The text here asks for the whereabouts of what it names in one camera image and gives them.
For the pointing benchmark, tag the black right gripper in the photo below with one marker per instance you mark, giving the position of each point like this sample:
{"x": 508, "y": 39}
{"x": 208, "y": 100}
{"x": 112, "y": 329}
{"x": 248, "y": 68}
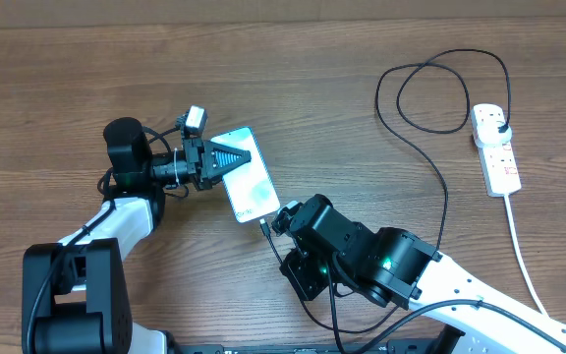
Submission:
{"x": 304, "y": 269}

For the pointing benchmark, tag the white power strip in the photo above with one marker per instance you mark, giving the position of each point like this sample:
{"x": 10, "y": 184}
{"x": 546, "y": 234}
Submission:
{"x": 498, "y": 164}

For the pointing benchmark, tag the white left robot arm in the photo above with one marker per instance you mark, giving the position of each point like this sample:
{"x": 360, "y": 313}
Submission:
{"x": 75, "y": 297}

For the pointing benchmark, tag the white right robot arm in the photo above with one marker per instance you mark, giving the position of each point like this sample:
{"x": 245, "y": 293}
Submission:
{"x": 393, "y": 265}

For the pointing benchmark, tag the Samsung smartphone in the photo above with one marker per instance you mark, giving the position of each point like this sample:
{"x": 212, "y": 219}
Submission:
{"x": 249, "y": 187}

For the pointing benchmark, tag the white charger adapter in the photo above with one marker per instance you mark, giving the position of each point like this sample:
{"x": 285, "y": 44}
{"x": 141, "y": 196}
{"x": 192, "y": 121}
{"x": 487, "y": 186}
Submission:
{"x": 491, "y": 134}

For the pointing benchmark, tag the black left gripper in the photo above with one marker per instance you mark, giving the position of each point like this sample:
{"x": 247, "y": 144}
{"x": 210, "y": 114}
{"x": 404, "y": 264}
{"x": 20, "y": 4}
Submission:
{"x": 197, "y": 148}

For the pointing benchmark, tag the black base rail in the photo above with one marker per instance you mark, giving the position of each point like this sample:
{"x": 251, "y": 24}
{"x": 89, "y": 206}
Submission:
{"x": 445, "y": 342}

